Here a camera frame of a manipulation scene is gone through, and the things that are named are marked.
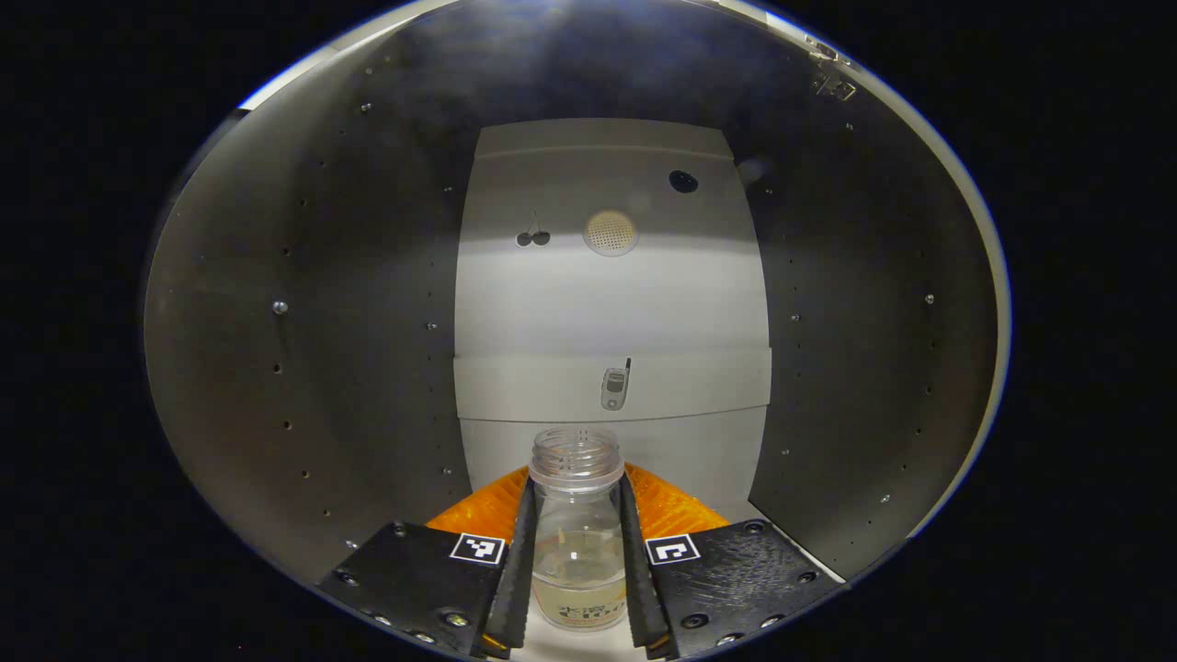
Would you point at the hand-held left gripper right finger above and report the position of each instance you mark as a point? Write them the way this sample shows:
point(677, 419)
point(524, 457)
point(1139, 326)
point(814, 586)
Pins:
point(636, 579)

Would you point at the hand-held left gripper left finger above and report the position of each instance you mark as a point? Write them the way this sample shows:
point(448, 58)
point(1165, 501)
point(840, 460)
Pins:
point(520, 570)

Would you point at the clear plastic bottle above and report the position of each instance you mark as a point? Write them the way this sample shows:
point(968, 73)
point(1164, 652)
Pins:
point(577, 552)

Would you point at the dark grey cabinet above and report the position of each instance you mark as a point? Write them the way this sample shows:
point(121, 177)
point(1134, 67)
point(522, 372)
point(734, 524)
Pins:
point(303, 368)

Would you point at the metal door hinge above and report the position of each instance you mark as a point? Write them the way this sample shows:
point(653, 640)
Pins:
point(832, 85)

